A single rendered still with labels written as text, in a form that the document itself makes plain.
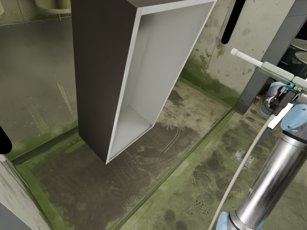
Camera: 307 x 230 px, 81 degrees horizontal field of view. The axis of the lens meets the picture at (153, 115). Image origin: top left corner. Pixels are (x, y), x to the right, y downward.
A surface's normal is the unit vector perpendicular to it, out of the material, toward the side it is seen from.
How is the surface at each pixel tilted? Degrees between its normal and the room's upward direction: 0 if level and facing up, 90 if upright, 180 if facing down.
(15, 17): 90
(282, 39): 90
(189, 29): 90
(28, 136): 57
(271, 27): 90
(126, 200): 0
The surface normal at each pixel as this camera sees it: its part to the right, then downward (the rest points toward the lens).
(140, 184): 0.12, -0.72
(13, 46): 0.69, 0.06
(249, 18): -0.67, 0.45
